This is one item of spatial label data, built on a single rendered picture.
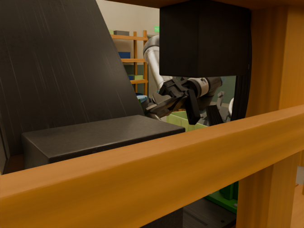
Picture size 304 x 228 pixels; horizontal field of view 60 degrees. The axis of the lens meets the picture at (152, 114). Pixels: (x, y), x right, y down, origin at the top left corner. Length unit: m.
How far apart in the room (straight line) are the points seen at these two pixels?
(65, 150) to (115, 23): 7.36
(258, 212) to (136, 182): 0.50
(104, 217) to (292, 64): 0.54
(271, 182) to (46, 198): 0.56
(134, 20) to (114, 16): 0.71
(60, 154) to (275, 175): 0.50
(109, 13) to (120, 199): 7.44
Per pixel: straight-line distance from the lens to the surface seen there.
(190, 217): 0.90
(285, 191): 0.80
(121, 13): 7.93
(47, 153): 0.46
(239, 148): 0.46
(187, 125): 1.94
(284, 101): 0.68
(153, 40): 1.28
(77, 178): 0.27
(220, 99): 2.11
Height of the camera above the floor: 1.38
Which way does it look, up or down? 12 degrees down
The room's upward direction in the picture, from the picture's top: straight up
